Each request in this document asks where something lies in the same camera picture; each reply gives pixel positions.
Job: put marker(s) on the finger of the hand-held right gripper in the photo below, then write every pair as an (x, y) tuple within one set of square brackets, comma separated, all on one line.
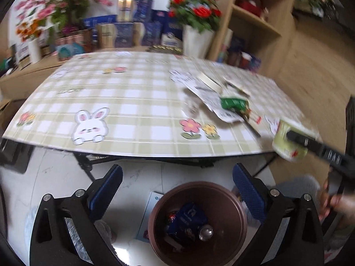
[(301, 139)]

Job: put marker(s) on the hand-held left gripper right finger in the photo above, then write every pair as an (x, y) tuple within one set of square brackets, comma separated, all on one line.
[(249, 191)]

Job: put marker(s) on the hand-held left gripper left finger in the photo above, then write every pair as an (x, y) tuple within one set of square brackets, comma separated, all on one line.
[(106, 191)]

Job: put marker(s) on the green dessert cup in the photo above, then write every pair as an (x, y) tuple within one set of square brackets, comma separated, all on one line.
[(288, 144)]

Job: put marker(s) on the brown plastic bin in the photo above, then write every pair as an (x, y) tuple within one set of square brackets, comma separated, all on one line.
[(222, 199)]

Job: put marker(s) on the blue snack packet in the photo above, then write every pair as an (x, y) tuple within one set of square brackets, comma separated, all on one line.
[(188, 221)]

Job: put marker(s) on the small red box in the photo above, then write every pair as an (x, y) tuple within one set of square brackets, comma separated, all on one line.
[(172, 216)]

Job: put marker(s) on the person's right hand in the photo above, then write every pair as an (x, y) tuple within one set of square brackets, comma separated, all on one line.
[(334, 203)]

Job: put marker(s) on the person's left leg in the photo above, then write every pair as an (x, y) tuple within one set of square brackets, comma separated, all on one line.
[(104, 231)]

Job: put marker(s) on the person's leg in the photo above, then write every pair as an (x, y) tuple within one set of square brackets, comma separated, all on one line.
[(104, 231), (299, 184)]

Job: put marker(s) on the person's right leg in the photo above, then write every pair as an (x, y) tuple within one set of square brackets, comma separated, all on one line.
[(299, 184)]

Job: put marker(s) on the white and blue booklet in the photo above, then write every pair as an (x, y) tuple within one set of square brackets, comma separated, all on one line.
[(151, 213)]

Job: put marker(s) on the red and clear small wrapper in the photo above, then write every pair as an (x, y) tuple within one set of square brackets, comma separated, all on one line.
[(253, 120)]

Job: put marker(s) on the green sachet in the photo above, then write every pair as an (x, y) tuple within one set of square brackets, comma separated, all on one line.
[(234, 104)]

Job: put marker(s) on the beige paper card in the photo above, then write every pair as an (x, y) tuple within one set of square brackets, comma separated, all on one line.
[(235, 84)]

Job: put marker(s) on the small blue box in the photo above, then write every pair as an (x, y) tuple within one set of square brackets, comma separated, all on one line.
[(255, 62)]

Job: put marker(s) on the brown bottle with white cap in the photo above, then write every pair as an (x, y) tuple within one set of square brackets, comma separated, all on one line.
[(245, 60)]

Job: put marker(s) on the white printed leaflet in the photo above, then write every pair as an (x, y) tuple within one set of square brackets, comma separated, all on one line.
[(210, 102)]

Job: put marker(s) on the clear plastic wrapper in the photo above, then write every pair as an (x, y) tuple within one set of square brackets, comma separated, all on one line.
[(192, 106)]

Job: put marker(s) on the cream tape roll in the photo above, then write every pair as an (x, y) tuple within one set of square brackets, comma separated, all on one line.
[(210, 82)]

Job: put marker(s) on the blue box on shelf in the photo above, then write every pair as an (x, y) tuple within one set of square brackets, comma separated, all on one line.
[(237, 43)]

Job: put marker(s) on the stack of pastel cups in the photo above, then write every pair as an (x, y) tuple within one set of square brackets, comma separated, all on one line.
[(226, 44)]

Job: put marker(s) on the wooden shelf unit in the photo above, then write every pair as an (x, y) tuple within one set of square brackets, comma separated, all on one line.
[(255, 19)]

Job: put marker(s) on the white flower pot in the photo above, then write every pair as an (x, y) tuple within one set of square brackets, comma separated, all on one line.
[(195, 43)]

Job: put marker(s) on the red basket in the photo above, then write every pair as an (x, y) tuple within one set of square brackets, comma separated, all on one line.
[(251, 4)]

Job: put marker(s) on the green and gold tray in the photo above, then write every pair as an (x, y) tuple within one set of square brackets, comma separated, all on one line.
[(165, 49)]

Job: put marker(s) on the gold and blue gift box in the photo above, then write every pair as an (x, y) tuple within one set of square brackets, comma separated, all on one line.
[(136, 9), (113, 36), (147, 34)]

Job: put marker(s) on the blue box with round emblem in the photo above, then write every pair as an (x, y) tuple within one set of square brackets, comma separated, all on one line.
[(172, 36)]

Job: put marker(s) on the purple flowers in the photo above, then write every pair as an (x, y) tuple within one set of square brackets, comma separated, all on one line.
[(69, 29)]

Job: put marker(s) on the red rose plant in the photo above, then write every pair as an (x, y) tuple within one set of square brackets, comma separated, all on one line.
[(194, 8)]

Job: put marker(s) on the orange flowers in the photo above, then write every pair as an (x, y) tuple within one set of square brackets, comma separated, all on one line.
[(30, 30)]

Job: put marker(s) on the dark blue box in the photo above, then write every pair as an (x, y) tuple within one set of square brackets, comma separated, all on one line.
[(162, 18)]

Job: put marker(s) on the pink blossom bouquet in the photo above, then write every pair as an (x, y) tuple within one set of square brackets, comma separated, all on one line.
[(55, 2)]

